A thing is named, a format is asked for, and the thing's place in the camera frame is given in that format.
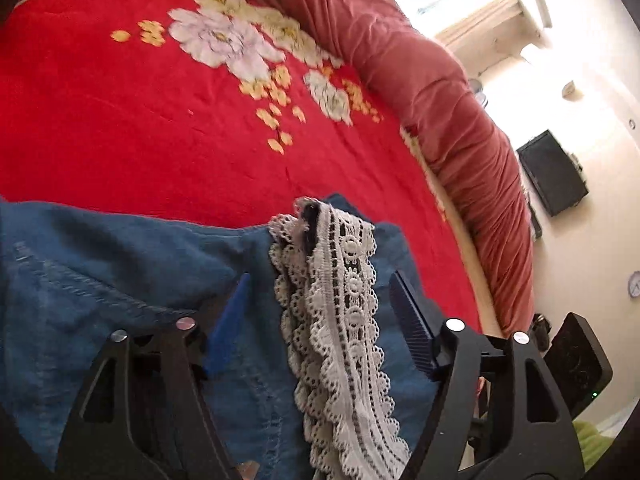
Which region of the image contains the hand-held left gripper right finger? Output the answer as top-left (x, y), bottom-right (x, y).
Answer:
top-left (388, 270), bottom-right (587, 480)

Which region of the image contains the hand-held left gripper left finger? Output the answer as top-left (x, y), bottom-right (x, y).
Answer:
top-left (55, 273), bottom-right (252, 480)

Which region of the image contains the blue denim pants lace trim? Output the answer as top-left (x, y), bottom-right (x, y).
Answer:
top-left (0, 194), bottom-right (483, 480)

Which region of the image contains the green cloth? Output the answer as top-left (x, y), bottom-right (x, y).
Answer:
top-left (572, 417), bottom-right (618, 471)

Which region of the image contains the red floral blanket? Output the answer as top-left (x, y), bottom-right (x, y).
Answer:
top-left (0, 0), bottom-right (483, 336)

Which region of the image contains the dusty red quilt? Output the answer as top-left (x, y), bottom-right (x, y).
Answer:
top-left (195, 0), bottom-right (536, 337)

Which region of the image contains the black wall television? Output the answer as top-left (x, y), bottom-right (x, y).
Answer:
top-left (516, 129), bottom-right (590, 218)

